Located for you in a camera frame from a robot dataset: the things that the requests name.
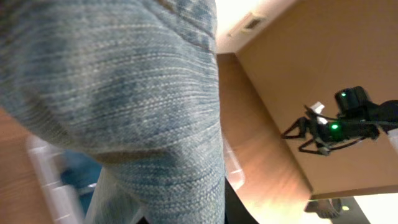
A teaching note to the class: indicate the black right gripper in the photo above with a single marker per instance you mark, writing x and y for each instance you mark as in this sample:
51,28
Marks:
342,130

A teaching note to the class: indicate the light blue jeans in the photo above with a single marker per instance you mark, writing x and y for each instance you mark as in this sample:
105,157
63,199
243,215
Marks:
134,85

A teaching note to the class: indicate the dark blue garment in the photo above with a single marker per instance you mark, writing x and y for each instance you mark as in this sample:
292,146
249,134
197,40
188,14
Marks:
82,173

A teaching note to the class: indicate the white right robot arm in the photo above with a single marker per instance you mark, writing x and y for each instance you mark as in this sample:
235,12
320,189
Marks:
358,119

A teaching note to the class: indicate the clear plastic storage container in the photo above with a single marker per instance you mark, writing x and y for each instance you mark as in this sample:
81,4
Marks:
63,200

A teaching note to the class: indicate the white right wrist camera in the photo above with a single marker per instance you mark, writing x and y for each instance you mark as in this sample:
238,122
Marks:
317,108

